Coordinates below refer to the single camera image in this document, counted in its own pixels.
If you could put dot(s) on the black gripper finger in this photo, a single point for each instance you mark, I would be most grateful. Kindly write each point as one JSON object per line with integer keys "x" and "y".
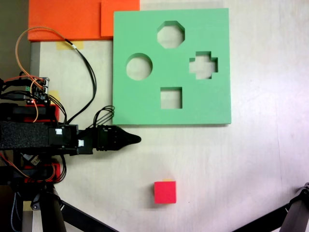
{"x": 128, "y": 135}
{"x": 128, "y": 142}

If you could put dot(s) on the red square block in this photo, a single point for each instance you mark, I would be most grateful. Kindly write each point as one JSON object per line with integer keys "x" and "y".
{"x": 165, "y": 192}

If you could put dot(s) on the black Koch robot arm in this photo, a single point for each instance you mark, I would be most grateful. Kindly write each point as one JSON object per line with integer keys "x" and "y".
{"x": 24, "y": 135}

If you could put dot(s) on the square yellow tape piece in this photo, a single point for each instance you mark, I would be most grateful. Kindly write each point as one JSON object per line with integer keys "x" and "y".
{"x": 27, "y": 205}

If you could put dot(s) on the large orange foam block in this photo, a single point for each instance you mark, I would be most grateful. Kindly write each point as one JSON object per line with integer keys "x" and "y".
{"x": 62, "y": 19}

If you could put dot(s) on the green shape sorter board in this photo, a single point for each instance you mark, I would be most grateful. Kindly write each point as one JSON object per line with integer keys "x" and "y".
{"x": 144, "y": 113}

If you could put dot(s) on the long yellow tape marker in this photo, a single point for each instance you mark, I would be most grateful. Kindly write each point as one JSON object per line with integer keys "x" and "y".
{"x": 167, "y": 179}

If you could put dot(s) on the red printed base clamp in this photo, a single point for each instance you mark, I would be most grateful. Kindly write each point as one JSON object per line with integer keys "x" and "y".
{"x": 56, "y": 169}
{"x": 56, "y": 112}

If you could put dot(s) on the small yellow tape piece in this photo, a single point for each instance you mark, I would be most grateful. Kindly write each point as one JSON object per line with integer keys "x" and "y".
{"x": 55, "y": 94}

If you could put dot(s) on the black tripod leg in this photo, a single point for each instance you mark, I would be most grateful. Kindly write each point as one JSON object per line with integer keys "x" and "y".
{"x": 298, "y": 212}
{"x": 51, "y": 212}

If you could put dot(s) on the wide yellow tape piece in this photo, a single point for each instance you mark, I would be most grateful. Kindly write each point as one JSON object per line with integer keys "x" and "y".
{"x": 61, "y": 46}

